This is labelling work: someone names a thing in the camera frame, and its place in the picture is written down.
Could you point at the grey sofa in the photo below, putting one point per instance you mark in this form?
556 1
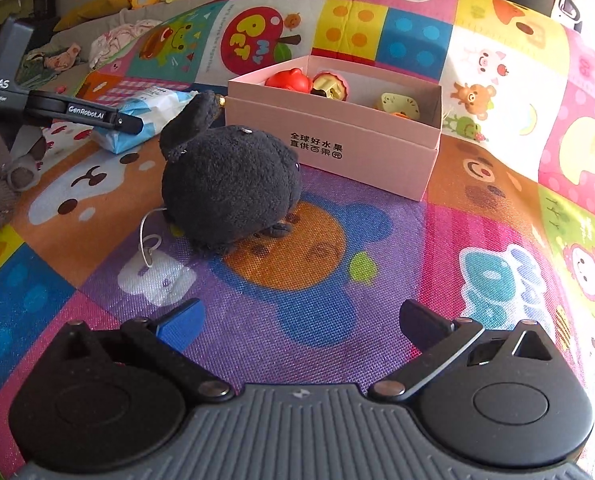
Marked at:
84 32

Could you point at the yellow toy cup pink lid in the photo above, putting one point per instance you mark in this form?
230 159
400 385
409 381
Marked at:
330 85

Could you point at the black plush toy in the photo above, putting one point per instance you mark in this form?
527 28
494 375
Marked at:
227 185

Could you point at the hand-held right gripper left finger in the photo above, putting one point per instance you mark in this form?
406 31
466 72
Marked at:
182 322

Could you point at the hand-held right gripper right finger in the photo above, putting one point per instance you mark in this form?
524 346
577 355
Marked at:
422 325

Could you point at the green and pink clothes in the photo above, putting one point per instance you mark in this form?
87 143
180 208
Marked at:
52 60

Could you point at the long yellow pillow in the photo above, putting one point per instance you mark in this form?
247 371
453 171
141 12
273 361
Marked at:
97 10

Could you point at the pile of pink white clothes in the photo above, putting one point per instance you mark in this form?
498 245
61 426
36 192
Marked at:
122 40

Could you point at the red and orange toy figure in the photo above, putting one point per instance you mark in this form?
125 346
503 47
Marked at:
290 80

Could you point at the person's left forearm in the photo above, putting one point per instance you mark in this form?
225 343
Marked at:
7 170

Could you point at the colourful printed play mat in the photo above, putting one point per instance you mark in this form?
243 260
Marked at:
327 270

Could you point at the pink cardboard box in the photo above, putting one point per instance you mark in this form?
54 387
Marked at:
357 155

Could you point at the blue white wet wipes packet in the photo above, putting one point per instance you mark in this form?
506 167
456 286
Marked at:
137 115

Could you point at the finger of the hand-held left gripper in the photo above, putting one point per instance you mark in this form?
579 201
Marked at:
92 115

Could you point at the white and black device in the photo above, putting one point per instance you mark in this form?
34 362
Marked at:
570 10

